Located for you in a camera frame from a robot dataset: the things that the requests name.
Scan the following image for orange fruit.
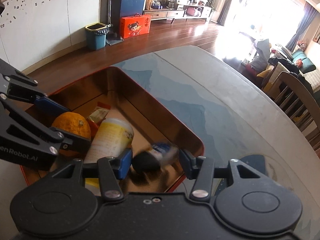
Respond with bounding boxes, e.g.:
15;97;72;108
51;112;92;156

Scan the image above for small dark bottle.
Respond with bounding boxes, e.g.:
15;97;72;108
131;142;179;173

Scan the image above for white yellow tube bottle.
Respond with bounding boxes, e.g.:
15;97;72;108
84;118;134;164

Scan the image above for small red silver item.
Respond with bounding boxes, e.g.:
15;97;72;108
86;102;111;125

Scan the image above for red metal tin box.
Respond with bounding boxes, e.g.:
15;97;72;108
19;65;205;193

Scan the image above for white cabinet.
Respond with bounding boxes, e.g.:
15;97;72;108
1;0;100;71

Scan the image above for blue trash bin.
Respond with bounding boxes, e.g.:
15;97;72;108
85;23;108;50

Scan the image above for orange red gift box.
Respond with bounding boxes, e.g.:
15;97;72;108
119;14;151;39

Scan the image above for dark wooden chair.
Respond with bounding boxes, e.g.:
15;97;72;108
273;72;319;153

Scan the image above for teal sofa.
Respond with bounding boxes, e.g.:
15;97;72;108
292;49;316;74

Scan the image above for white tv console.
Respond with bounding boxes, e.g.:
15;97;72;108
143;4;213;23

